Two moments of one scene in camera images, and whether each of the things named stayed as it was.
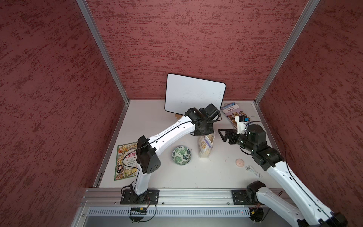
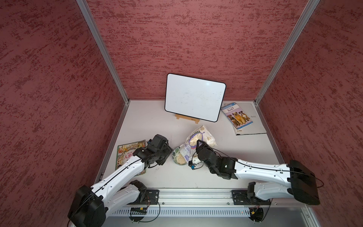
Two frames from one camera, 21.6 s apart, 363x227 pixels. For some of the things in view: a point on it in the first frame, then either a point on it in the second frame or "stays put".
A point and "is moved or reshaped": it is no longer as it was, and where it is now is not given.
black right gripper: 233,133 → 201,146
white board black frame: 183,92 stays put
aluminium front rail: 108,202 stays put
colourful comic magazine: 125,165 stays put
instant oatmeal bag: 205,144 is moved or reshaped
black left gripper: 210,130 → 168,150
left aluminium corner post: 87,14 stays put
